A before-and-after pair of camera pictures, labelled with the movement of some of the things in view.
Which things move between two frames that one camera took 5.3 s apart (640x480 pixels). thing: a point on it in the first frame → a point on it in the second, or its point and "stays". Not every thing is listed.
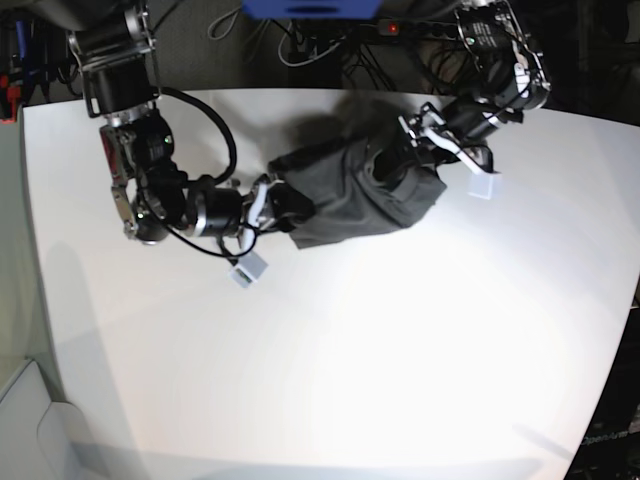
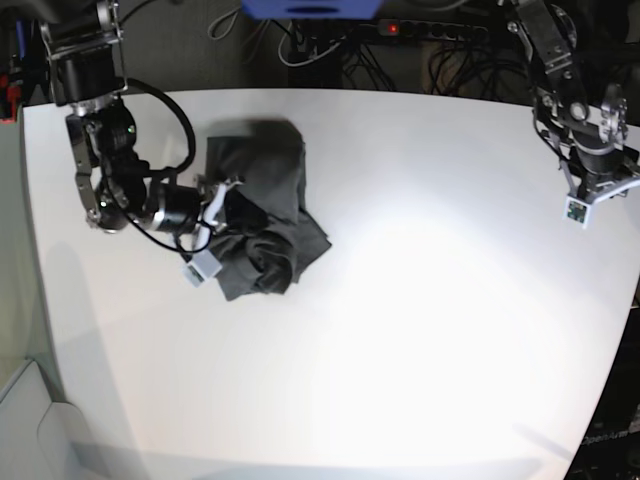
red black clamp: x=8 y=100 stays
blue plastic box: x=314 y=9 stays
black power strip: x=419 y=30 stays
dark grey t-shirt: x=360 y=183 → x=266 y=230
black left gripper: x=271 y=205 → x=211 y=190
